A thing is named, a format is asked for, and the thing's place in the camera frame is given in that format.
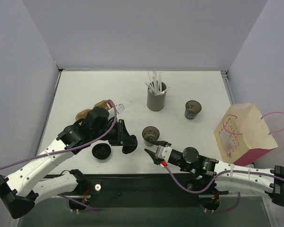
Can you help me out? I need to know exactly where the dark coffee cup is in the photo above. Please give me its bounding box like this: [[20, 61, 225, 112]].
[[185, 100, 202, 120], [142, 126, 160, 147]]

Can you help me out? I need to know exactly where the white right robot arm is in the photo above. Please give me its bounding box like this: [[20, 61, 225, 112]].
[[145, 140, 284, 212]]

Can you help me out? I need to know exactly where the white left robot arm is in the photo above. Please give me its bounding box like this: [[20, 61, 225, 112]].
[[0, 107, 138, 219]]

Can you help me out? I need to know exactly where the black cup lid stack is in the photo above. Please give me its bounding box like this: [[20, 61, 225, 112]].
[[92, 143, 111, 160]]

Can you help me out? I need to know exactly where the grey cylindrical holder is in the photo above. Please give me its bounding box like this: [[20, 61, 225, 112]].
[[147, 82, 167, 112]]

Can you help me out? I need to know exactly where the brown cardboard cup carrier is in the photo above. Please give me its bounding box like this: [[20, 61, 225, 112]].
[[74, 100, 109, 128]]

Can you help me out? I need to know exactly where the white stirrer sticks bundle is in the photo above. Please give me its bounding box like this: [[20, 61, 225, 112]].
[[145, 71, 170, 96]]

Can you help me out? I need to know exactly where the beige pink paper bag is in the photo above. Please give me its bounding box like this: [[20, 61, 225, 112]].
[[214, 103, 284, 166]]

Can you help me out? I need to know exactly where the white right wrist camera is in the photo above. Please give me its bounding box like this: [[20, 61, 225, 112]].
[[156, 146, 173, 166]]

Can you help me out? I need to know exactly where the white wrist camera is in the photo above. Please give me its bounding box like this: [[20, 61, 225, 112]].
[[107, 103, 125, 115], [156, 146, 173, 166]]

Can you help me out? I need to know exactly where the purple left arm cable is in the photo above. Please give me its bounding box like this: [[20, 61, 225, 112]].
[[0, 99, 120, 212]]

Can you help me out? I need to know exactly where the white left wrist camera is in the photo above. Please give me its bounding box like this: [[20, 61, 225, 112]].
[[107, 103, 125, 115]]

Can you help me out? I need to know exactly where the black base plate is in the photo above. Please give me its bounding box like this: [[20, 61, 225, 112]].
[[85, 174, 218, 209]]

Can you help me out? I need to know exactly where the aluminium frame rail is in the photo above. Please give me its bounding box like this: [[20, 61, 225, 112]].
[[221, 70, 273, 197]]

